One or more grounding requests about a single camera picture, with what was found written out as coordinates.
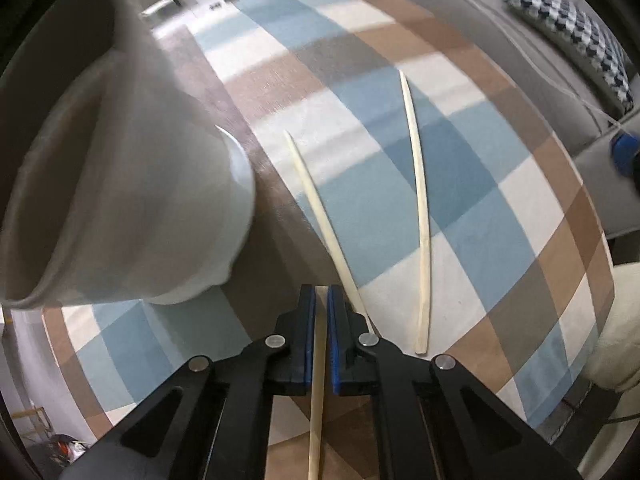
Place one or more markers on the plaid checkered tablecloth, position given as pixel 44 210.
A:
pixel 521 276

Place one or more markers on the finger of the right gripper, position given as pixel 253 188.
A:
pixel 625 153

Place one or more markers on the long wooden chopstick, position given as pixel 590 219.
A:
pixel 330 239

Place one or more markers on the houndstooth black white pillow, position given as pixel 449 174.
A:
pixel 588 44

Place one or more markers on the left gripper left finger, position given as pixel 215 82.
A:
pixel 210 419

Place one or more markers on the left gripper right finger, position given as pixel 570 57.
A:
pixel 433 419

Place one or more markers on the grey sofa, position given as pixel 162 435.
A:
pixel 579 113

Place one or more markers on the short-seen wooden chopstick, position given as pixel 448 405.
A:
pixel 317 384

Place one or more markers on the white utensil holder cup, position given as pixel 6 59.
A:
pixel 115 183

